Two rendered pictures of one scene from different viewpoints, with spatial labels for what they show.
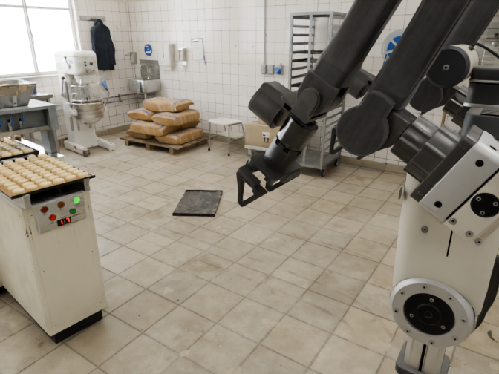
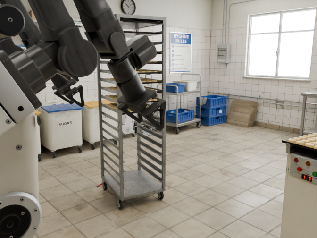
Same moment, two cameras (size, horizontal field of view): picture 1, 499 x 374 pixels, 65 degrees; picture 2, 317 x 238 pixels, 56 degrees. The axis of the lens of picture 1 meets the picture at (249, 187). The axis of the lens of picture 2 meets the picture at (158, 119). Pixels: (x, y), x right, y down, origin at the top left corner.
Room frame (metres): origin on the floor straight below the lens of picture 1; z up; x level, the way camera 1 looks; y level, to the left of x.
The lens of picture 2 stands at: (1.35, -1.03, 1.46)
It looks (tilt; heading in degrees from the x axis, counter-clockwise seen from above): 11 degrees down; 105
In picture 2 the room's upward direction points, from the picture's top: straight up
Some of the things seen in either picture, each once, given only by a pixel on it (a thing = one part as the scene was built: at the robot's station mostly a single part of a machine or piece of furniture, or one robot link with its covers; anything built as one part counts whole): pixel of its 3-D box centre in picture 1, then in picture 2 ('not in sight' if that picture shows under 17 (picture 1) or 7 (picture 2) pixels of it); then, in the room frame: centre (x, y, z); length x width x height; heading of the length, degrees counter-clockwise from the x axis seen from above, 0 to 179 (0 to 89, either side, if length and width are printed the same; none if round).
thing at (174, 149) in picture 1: (166, 140); not in sight; (5.97, 1.29, 0.06); 1.20 x 0.80 x 0.11; 58
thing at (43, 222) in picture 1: (61, 211); (309, 169); (1.79, 0.94, 0.77); 0.24 x 0.04 x 0.14; 139
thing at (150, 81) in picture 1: (146, 78); not in sight; (6.78, 1.72, 0.93); 0.99 x 0.38 x 1.09; 56
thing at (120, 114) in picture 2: not in sight; (120, 112); (0.31, 1.46, 0.97); 0.03 x 0.03 x 1.70; 43
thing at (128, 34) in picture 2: not in sight; (128, 34); (0.26, 1.84, 1.68); 0.60 x 0.40 x 0.02; 133
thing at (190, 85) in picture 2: not in sight; (184, 85); (0.22, 5.15, 0.90); 0.44 x 0.36 x 0.20; 155
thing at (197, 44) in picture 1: (197, 50); not in sight; (6.37, 0.79, 1.37); 0.27 x 0.02 x 0.40; 56
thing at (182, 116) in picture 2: not in sight; (179, 115); (0.14, 4.99, 0.29); 0.56 x 0.38 x 0.20; 64
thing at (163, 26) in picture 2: not in sight; (163, 108); (0.64, 1.76, 0.97); 0.03 x 0.03 x 1.70; 43
